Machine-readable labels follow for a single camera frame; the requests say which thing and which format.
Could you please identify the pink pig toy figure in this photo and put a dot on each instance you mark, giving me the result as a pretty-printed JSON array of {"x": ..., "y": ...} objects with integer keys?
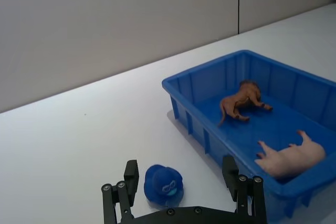
[{"x": 291, "y": 159}]

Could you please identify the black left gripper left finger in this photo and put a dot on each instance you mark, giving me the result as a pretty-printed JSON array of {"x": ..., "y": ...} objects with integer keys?
[{"x": 130, "y": 185}]

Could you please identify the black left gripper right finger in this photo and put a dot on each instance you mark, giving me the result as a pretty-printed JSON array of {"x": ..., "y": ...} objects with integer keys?
[{"x": 242, "y": 192}]

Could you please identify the brown lion toy figure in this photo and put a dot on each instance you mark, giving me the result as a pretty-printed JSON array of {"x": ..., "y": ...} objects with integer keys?
[{"x": 242, "y": 100}]

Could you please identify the blue plastic bin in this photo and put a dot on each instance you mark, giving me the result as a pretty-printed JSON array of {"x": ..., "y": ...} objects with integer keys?
[{"x": 262, "y": 119}]

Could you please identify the blue duck toy with glasses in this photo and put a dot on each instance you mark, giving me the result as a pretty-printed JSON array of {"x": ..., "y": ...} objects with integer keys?
[{"x": 162, "y": 186}]

